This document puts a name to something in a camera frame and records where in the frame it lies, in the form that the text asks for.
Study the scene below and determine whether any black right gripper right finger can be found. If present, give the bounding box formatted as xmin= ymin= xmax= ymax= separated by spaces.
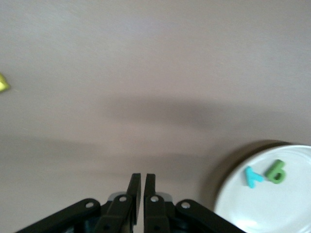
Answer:
xmin=144 ymin=173 xmax=246 ymax=233

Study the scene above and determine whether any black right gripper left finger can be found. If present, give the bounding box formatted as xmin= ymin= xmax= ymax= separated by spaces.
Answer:
xmin=14 ymin=173 xmax=142 ymax=233

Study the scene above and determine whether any cyan foam letter y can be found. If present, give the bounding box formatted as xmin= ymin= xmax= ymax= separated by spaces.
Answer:
xmin=244 ymin=166 xmax=265 ymax=189

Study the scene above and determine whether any green foam letter b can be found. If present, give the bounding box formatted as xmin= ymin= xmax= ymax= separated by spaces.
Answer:
xmin=264 ymin=159 xmax=287 ymax=184

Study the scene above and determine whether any yellow foam letter a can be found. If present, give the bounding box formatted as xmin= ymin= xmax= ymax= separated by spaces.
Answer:
xmin=0 ymin=72 xmax=12 ymax=93

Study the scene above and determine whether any beige round plate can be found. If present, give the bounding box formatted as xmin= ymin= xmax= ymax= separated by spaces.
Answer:
xmin=213 ymin=145 xmax=311 ymax=233

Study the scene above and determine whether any brown table cover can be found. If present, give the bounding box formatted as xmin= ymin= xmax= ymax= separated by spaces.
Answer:
xmin=0 ymin=0 xmax=311 ymax=233

